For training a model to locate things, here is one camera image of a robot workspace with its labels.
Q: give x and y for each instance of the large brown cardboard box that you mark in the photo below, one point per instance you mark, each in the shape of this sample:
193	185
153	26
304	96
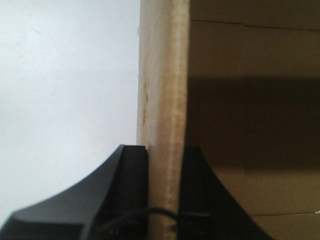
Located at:
241	80

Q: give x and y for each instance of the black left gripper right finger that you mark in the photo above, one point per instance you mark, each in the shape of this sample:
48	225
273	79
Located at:
206	205

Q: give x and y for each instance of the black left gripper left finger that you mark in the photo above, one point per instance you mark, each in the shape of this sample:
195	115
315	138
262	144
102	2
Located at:
117	187

